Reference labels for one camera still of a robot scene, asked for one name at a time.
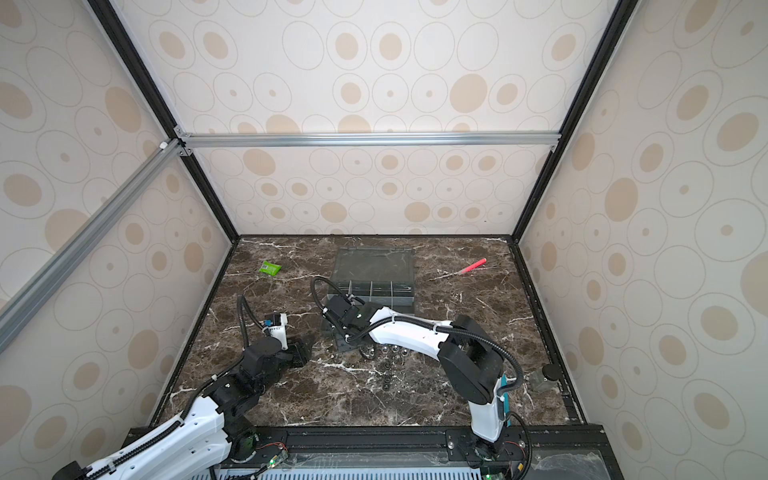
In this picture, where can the teal tool handle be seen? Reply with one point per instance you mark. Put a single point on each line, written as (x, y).
(501, 397)

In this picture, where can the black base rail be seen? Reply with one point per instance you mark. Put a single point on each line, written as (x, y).
(438, 452)

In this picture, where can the clear plastic organizer box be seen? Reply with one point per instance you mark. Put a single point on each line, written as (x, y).
(383, 275)

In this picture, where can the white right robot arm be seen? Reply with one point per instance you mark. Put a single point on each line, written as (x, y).
(479, 369)

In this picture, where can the silver aluminium frame bar back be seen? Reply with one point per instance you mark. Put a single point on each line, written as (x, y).
(382, 139)

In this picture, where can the clear green packet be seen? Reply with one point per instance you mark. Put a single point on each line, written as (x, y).
(537, 382)

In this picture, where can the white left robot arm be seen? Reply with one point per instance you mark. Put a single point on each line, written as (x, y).
(211, 428)

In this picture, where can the silver aluminium frame bar left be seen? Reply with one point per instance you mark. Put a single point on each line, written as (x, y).
(20, 310)

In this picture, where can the silver aluminium frame bar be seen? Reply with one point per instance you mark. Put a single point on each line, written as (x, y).
(382, 139)
(20, 310)

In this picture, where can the black round knob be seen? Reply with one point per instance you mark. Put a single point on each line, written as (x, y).
(551, 372)

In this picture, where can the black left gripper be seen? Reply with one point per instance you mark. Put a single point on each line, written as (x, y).
(299, 354)

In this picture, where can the green snack packet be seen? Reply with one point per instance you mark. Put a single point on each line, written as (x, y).
(269, 268)

